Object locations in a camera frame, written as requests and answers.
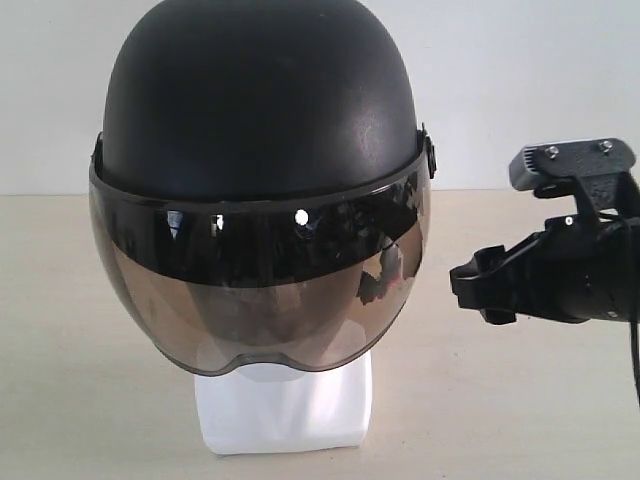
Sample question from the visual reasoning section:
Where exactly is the white mannequin head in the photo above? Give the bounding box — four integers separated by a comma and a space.
194, 353, 373, 455

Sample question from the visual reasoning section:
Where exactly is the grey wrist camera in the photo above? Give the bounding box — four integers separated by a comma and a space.
508, 137, 636, 191

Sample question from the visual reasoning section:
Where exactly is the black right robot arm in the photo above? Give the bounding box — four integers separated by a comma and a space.
449, 216, 639, 325

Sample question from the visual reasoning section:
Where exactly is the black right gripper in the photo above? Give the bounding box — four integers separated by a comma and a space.
449, 215, 613, 326

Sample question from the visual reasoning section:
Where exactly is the black helmet with tinted visor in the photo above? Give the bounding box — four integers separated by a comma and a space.
89, 1, 435, 377

